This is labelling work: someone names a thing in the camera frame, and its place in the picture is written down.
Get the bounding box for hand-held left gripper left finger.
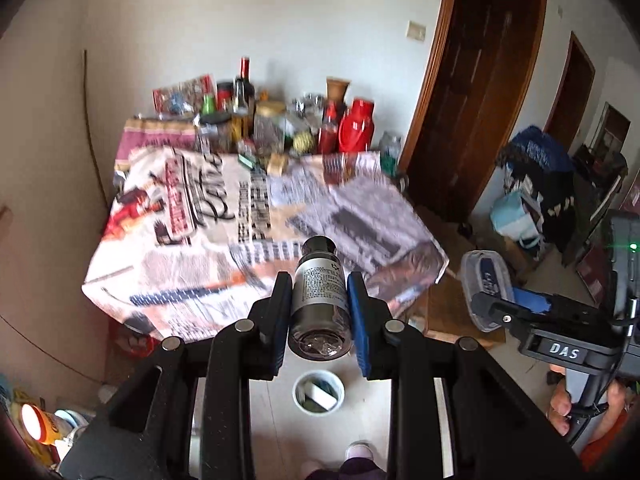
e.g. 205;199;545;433
60;271;293;480

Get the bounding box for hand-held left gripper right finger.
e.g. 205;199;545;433
347;271;586;480

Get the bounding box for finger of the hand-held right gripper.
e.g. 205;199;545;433
511;286;553;313
471;291;532;331

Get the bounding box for clear blue plastic container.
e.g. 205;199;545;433
460;250;516;333

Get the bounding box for small dark bottle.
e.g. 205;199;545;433
287;236;355;360

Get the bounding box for white bucket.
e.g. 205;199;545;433
292;371;347;416

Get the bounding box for person's right hand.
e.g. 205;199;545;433
547;364;632;448

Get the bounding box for dark red board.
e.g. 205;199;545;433
575;230;613;293

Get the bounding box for blue paper bag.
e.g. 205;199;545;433
490;192;543;251

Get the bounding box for cardboard sheet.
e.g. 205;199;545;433
417;207;473;281

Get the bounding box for pile of dark clothes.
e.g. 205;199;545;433
495;126;576;256

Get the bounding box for printed tablecloth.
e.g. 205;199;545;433
82;146;449;343

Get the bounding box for person's leg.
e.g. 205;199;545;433
305;457;388;480

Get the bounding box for dark bag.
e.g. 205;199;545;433
575;145;628;186

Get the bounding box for glass jar with green contents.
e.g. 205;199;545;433
380;131;403;177

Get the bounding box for red sauce bottle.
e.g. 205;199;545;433
318;101;341;155

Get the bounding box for red thermos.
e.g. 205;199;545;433
338;98;375;153

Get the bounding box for gold-lidded glass jar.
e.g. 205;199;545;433
253;101;287;153

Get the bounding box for black-lidded glass jar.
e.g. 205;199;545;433
197;112;233;153

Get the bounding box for yellow jar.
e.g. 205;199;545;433
231;109;255;141

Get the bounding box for narrow wooden door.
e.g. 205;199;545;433
544;31;596;136

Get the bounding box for metal bowls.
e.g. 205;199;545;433
292;92;325;116

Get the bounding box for large wooden door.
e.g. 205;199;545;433
400;0;547;223

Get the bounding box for pink woven cloth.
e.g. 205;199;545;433
116;117;197;171

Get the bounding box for brown vase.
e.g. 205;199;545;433
326;77;351;106

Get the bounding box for dark wine bottle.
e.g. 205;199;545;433
233;57;256;111

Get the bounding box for red snack bag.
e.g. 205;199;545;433
152;74;215;113

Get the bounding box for thin curved stick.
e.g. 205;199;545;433
82;50;118;201

